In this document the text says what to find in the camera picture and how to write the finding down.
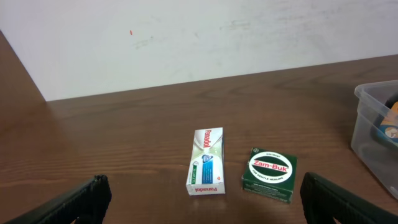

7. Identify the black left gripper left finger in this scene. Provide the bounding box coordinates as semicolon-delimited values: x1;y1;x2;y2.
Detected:
6;175;112;224

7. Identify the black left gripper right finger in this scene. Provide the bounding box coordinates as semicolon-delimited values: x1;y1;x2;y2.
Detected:
300;172;397;224

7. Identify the white Panadol box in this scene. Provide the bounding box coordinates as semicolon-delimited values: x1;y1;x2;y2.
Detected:
186;128;225;195

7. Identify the clear plastic container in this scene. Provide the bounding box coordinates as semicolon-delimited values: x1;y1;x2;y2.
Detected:
351;80;397;198

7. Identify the green Zam-Buk box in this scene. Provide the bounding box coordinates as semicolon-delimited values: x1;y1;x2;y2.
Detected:
242;147;298;203

